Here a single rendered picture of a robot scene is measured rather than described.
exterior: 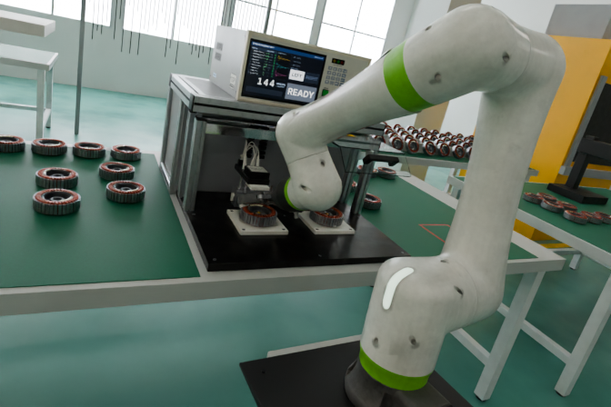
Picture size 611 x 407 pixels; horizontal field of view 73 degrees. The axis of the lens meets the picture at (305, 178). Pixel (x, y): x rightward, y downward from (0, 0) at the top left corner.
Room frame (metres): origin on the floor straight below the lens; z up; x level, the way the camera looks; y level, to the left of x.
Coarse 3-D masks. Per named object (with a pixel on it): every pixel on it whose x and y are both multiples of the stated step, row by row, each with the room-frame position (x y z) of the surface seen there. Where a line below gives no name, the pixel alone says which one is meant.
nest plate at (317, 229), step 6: (300, 216) 1.28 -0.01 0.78; (306, 216) 1.28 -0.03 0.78; (306, 222) 1.24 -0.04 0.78; (312, 222) 1.25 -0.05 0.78; (342, 222) 1.30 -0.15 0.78; (312, 228) 1.20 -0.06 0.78; (318, 228) 1.21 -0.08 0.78; (324, 228) 1.22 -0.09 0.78; (330, 228) 1.23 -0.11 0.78; (336, 228) 1.24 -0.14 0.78; (342, 228) 1.25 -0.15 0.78; (348, 228) 1.26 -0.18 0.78
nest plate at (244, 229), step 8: (232, 216) 1.15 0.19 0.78; (240, 224) 1.10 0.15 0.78; (248, 224) 1.12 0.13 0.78; (280, 224) 1.17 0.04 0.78; (240, 232) 1.06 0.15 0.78; (248, 232) 1.07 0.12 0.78; (256, 232) 1.09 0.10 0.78; (264, 232) 1.10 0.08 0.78; (272, 232) 1.11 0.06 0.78; (280, 232) 1.12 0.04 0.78
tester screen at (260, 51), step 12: (252, 48) 1.24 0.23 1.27; (264, 48) 1.26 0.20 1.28; (276, 48) 1.28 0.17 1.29; (252, 60) 1.25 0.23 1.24; (264, 60) 1.27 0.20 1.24; (276, 60) 1.28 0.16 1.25; (288, 60) 1.30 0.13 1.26; (300, 60) 1.32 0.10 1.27; (312, 60) 1.34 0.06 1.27; (252, 72) 1.25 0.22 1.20; (264, 72) 1.27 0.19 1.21; (276, 72) 1.29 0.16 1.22; (288, 72) 1.31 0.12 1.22; (312, 72) 1.35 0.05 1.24; (252, 84) 1.25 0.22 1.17; (276, 84) 1.29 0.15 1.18; (300, 84) 1.33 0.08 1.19; (312, 84) 1.35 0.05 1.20; (264, 96) 1.28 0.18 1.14; (276, 96) 1.30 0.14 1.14
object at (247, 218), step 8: (248, 208) 1.16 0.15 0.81; (256, 208) 1.19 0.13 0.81; (264, 208) 1.19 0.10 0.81; (272, 208) 1.19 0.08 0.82; (240, 216) 1.14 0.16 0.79; (248, 216) 1.11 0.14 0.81; (256, 216) 1.11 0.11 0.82; (264, 216) 1.12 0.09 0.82; (272, 216) 1.14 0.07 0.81; (256, 224) 1.11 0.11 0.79; (264, 224) 1.12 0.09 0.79; (272, 224) 1.14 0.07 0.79
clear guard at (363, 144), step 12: (336, 144) 1.18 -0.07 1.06; (348, 144) 1.20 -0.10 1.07; (360, 144) 1.25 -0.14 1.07; (372, 144) 1.29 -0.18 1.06; (384, 144) 1.34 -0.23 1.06; (348, 156) 1.15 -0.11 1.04; (360, 156) 1.17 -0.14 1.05; (396, 156) 1.25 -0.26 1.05; (348, 168) 1.12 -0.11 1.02; (360, 168) 1.14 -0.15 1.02; (372, 168) 1.17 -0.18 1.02; (384, 168) 1.19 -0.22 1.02; (396, 168) 1.22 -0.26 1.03; (408, 168) 1.24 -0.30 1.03
